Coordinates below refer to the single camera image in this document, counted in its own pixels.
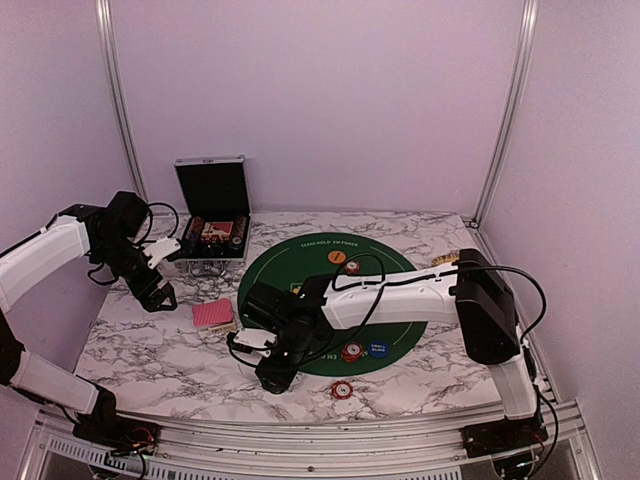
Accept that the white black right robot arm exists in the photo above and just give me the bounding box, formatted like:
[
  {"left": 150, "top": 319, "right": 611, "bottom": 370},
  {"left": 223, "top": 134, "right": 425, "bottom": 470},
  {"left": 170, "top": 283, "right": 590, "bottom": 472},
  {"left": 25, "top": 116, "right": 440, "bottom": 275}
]
[{"left": 241, "top": 249, "right": 539, "bottom": 448}]

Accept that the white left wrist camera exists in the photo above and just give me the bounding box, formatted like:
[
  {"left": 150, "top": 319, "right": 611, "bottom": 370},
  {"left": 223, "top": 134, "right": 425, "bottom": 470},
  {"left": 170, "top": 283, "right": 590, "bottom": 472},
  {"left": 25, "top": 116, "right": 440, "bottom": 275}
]
[{"left": 142, "top": 237, "right": 181, "bottom": 269}]

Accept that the left aluminium frame post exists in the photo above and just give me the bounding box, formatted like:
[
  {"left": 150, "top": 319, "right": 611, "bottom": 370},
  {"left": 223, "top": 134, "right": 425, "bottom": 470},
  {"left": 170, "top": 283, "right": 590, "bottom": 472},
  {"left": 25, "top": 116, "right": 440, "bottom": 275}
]
[{"left": 95, "top": 0, "right": 148, "bottom": 201}]

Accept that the right aluminium frame post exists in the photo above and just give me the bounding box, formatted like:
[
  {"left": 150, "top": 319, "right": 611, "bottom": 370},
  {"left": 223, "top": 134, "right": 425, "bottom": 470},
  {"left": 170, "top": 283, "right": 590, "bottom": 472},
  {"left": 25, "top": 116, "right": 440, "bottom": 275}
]
[{"left": 469, "top": 0, "right": 540, "bottom": 229}]

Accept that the aluminium frame post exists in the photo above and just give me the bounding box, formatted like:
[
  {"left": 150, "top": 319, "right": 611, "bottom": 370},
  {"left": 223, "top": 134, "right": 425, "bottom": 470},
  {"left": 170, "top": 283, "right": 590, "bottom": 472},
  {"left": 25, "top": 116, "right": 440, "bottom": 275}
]
[
  {"left": 469, "top": 0, "right": 540, "bottom": 229},
  {"left": 95, "top": 0, "right": 148, "bottom": 201}
]

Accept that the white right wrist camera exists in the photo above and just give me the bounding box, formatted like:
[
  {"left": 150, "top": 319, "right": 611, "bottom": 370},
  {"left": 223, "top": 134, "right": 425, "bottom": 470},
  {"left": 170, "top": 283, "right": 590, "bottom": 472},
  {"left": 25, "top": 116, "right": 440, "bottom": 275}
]
[{"left": 227, "top": 328, "right": 277, "bottom": 358}]

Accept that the silver case handle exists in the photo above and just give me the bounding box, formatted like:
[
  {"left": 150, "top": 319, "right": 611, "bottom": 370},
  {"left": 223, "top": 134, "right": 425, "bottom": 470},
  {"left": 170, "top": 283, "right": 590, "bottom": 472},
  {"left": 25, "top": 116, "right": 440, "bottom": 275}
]
[{"left": 187, "top": 261, "right": 236, "bottom": 278}]

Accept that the blue small blind button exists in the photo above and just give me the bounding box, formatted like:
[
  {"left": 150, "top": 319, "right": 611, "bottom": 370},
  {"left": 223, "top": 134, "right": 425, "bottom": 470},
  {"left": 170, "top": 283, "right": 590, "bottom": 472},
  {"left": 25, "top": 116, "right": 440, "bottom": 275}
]
[{"left": 367, "top": 341, "right": 390, "bottom": 359}]

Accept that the red beige 5 chip stack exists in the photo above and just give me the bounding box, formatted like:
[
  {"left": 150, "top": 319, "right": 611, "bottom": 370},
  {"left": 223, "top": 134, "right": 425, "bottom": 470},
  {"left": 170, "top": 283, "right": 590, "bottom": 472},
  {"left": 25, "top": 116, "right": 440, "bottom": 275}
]
[{"left": 331, "top": 381, "right": 353, "bottom": 400}]

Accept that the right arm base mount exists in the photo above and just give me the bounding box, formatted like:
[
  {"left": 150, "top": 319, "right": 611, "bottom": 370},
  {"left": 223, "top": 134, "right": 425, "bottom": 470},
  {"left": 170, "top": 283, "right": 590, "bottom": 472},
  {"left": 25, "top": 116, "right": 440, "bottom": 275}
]
[{"left": 461, "top": 418, "right": 549, "bottom": 458}]

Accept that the round green poker mat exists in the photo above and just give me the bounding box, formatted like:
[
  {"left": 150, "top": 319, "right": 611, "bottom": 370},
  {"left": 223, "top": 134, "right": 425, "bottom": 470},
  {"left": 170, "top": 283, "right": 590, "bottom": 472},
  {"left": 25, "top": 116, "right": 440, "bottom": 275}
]
[{"left": 237, "top": 233, "right": 427, "bottom": 378}]

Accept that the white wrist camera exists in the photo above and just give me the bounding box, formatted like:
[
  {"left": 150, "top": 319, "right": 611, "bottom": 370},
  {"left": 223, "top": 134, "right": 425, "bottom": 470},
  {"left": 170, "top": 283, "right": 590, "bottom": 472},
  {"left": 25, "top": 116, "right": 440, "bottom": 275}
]
[
  {"left": 227, "top": 328, "right": 277, "bottom": 358},
  {"left": 142, "top": 237, "right": 181, "bottom": 269}
]

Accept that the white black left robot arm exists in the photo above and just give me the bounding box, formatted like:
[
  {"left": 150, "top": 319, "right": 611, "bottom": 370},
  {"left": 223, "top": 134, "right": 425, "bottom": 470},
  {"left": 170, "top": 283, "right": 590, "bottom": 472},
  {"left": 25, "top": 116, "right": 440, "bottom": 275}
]
[{"left": 1, "top": 191, "right": 180, "bottom": 445}]

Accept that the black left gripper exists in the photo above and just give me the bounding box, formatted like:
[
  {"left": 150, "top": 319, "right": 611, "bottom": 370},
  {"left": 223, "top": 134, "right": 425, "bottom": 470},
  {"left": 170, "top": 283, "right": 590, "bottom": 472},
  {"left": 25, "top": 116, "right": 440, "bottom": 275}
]
[{"left": 93, "top": 236, "right": 177, "bottom": 312}]

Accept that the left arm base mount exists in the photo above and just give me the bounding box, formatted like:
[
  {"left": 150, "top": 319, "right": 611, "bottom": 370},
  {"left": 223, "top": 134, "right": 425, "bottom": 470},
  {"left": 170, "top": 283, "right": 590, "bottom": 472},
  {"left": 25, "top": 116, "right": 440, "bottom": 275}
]
[{"left": 73, "top": 415, "right": 160, "bottom": 457}]

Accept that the front aluminium rail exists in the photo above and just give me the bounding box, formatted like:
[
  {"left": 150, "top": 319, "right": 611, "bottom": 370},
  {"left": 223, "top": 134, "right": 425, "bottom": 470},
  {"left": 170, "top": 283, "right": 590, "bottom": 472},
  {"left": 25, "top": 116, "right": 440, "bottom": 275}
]
[{"left": 16, "top": 402, "right": 602, "bottom": 479}]

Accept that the red playing card deck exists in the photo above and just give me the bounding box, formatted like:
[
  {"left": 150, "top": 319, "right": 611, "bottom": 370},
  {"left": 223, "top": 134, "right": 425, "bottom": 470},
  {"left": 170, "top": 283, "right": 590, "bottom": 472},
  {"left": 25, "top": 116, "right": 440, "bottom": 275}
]
[{"left": 192, "top": 298, "right": 236, "bottom": 331}]

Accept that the woven bamboo tray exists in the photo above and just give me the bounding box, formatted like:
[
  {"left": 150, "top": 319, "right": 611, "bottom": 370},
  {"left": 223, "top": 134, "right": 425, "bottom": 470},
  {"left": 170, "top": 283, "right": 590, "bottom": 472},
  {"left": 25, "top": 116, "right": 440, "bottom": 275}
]
[{"left": 431, "top": 251, "right": 460, "bottom": 267}]

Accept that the aluminium poker chip case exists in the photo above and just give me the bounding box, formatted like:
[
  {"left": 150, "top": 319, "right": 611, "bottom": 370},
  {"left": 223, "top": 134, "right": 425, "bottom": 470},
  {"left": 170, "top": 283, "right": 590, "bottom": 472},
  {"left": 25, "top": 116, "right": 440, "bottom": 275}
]
[{"left": 174, "top": 155, "right": 252, "bottom": 263}]

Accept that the orange round big blind button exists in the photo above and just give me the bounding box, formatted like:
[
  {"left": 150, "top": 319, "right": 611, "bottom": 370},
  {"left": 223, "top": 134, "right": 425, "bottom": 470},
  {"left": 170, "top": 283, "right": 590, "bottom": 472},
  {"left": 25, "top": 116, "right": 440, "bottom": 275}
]
[{"left": 328, "top": 250, "right": 347, "bottom": 265}]

